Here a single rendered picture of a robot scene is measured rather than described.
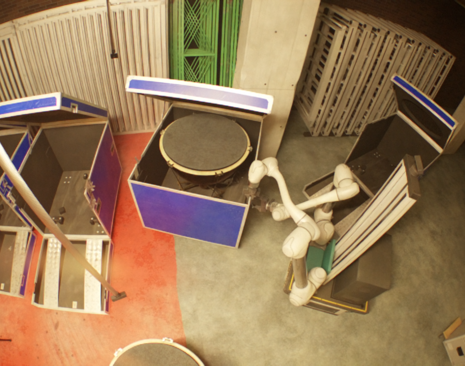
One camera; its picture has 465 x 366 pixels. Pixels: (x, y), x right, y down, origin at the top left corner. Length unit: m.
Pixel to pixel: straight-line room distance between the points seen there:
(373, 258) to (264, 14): 2.37
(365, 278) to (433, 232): 2.47
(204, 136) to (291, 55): 1.24
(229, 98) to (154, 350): 1.73
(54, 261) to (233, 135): 2.35
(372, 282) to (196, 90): 1.99
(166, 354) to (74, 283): 1.53
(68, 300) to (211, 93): 2.45
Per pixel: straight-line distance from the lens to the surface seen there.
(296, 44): 2.81
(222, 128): 2.64
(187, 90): 1.79
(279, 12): 2.62
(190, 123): 2.68
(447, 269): 4.40
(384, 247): 2.52
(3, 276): 3.62
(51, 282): 3.11
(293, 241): 1.72
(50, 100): 1.97
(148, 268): 2.86
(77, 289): 3.00
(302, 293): 2.15
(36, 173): 3.18
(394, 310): 3.45
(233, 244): 2.66
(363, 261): 2.32
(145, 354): 1.87
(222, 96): 1.74
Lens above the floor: 2.63
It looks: 50 degrees down
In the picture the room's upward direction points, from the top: 9 degrees clockwise
